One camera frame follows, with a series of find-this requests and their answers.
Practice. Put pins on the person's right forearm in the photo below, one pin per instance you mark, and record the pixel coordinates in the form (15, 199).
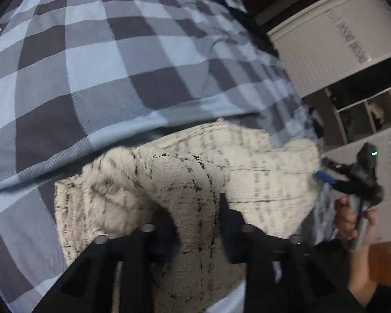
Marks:
(361, 277)

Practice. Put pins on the brown wooden board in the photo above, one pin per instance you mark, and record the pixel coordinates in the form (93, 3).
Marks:
(383, 260)

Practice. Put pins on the cream knit sweater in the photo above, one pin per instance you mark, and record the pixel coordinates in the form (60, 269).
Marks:
(189, 176)

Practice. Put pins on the white ribbed wardrobe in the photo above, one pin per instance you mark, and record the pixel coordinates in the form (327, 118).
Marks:
(329, 39)

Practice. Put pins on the blue grey checkered blanket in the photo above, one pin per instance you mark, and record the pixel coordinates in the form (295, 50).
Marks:
(101, 55)

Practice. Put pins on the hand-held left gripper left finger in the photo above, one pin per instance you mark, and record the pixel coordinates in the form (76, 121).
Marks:
(140, 251)

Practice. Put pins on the person's right hand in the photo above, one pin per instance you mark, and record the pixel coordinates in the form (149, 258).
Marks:
(345, 221)

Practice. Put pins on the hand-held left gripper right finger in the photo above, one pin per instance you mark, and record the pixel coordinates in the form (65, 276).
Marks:
(231, 228)

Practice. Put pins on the dark cloth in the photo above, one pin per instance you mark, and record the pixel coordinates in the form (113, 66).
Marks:
(247, 22)

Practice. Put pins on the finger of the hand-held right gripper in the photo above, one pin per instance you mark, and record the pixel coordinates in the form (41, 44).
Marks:
(327, 176)

